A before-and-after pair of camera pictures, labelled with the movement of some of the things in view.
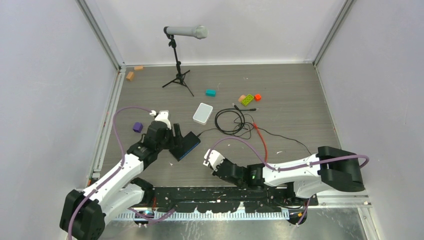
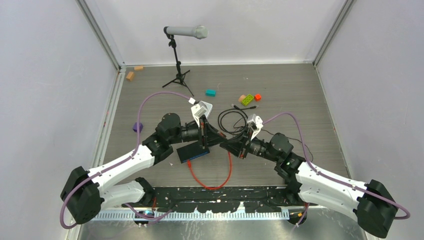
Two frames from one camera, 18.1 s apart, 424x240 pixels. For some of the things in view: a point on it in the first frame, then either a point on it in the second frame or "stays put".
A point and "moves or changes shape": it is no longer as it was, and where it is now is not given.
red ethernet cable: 255,125 moves or changes shape
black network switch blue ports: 189,142 moves or changes shape
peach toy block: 241,98 stays put
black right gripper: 227,160 to 236,144
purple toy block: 137,127 stays put
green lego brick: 246,101 stays put
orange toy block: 257,97 stays put
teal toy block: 211,92 stays put
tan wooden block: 130,76 stays put
